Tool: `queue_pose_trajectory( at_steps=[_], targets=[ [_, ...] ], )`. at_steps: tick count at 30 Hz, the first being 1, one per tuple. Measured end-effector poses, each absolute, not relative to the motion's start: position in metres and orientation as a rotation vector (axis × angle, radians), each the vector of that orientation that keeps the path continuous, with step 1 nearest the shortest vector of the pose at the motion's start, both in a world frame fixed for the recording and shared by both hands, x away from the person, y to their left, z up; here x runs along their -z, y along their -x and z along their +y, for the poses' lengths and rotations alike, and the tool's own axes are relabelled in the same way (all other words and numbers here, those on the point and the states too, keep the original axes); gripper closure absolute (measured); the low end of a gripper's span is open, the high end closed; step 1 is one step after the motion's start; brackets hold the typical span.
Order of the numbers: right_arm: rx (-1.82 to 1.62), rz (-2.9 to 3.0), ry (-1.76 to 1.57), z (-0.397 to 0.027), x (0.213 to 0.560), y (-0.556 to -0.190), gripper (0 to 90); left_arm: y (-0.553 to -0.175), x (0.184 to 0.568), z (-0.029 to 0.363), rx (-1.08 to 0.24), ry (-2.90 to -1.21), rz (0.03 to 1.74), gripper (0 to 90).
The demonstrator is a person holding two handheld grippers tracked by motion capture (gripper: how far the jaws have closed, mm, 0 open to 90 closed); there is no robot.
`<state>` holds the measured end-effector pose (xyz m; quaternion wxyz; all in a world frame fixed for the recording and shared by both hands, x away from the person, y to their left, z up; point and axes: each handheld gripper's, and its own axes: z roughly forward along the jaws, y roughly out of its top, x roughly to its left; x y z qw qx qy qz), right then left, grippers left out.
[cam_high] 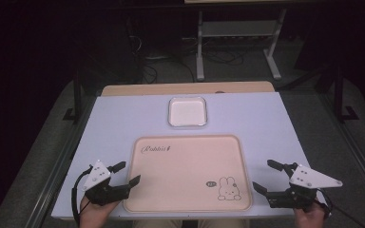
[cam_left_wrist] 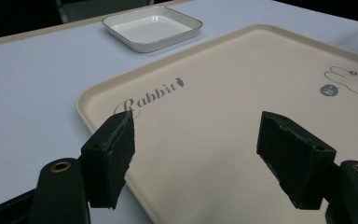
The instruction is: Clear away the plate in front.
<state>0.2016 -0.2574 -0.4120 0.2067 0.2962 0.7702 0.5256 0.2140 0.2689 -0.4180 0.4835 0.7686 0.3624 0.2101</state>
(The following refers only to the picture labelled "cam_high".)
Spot white metal desk frame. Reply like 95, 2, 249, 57
195, 7, 289, 83

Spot pink tray with rabbit print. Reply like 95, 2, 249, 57
123, 134, 254, 214

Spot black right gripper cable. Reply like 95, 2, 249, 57
317, 187, 365, 228

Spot white square dish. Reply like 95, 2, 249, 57
167, 96, 208, 128

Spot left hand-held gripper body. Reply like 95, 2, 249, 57
82, 160, 131, 207

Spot black metal stand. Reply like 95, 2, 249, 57
62, 61, 85, 124
315, 61, 360, 124

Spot person's left hand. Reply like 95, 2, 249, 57
78, 195, 122, 228

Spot black floor cables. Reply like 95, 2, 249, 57
126, 17, 198, 85

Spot person's right hand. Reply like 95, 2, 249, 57
293, 202, 328, 228

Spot metal frame rail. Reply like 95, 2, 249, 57
317, 93, 365, 203
27, 96, 97, 228

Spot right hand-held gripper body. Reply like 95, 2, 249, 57
265, 163, 344, 212

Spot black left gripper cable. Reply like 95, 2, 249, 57
70, 165, 95, 226

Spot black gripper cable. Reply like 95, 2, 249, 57
317, 187, 365, 228
70, 165, 95, 226

